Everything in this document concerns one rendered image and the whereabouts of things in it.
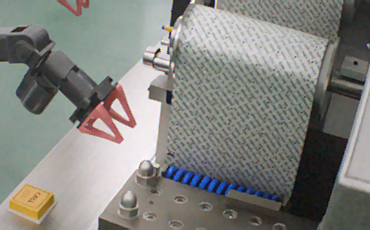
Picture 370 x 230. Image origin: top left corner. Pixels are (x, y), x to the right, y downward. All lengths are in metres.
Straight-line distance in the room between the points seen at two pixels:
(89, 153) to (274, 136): 0.49
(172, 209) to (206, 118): 0.16
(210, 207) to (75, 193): 0.32
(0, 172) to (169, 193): 1.83
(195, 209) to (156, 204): 0.07
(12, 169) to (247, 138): 1.91
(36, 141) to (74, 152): 1.65
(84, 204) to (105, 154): 0.18
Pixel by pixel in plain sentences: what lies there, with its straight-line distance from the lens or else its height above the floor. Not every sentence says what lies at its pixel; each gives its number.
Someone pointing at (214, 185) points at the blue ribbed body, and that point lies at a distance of 1.25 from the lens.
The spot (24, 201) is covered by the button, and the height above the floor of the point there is 0.92.
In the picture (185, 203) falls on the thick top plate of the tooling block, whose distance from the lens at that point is 1.21.
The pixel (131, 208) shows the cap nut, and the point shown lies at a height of 1.05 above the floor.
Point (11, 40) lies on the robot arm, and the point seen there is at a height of 1.22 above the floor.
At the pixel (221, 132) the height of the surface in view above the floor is 1.13.
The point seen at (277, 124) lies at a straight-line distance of 1.18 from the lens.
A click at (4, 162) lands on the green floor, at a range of 3.06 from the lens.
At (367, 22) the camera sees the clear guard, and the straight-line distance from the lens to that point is 2.19.
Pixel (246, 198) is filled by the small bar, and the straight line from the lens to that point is 1.21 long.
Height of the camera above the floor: 1.77
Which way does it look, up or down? 31 degrees down
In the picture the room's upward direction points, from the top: 7 degrees clockwise
